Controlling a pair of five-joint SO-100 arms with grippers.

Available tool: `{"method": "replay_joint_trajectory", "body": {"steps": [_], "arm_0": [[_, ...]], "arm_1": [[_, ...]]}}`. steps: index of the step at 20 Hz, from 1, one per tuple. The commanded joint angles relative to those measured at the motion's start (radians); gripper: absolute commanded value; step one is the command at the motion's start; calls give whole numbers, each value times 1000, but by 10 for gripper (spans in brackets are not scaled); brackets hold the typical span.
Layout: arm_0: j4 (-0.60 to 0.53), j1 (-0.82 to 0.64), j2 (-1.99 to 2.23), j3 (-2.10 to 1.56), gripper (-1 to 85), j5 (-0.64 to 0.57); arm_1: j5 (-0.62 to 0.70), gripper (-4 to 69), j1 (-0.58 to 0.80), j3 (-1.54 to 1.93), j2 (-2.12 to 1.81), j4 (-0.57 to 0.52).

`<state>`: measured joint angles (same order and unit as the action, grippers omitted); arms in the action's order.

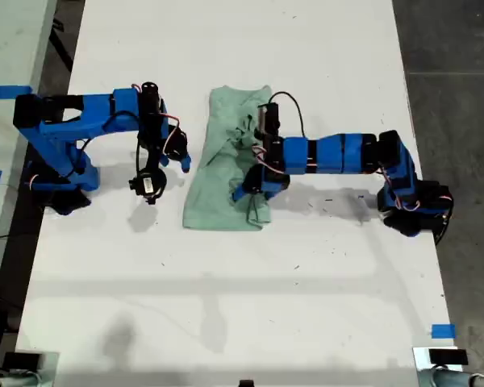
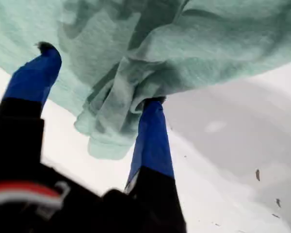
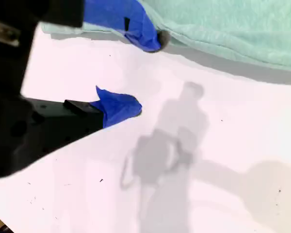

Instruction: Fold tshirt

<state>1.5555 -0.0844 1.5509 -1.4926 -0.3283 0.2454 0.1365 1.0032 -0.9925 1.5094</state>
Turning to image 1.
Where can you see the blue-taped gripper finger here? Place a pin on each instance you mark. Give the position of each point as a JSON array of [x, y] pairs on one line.
[[276, 185], [164, 160], [253, 179], [184, 161]]

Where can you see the pale green T-shirt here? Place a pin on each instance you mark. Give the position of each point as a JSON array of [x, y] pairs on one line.
[[209, 181]]

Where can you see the blue and black arm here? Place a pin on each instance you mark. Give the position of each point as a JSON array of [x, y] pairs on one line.
[[330, 155], [64, 129]]

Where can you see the black stand leg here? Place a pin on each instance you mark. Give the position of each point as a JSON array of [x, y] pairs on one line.
[[62, 40]]

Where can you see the long blue tape strip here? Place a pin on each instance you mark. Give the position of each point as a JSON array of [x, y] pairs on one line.
[[8, 92]]

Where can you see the grey side table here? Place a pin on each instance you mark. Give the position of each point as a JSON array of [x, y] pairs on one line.
[[8, 48]]

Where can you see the small black clamp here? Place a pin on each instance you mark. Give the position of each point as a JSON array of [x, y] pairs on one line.
[[246, 383]]

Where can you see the shiny metal plate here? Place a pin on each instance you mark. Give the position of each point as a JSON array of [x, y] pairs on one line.
[[420, 359], [50, 363]]

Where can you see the grey tube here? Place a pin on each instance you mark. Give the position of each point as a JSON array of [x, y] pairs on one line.
[[456, 379], [8, 381]]

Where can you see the round black camera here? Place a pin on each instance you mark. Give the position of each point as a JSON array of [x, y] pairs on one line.
[[147, 184]]

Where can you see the black camera box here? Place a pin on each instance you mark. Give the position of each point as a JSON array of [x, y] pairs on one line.
[[268, 117]]

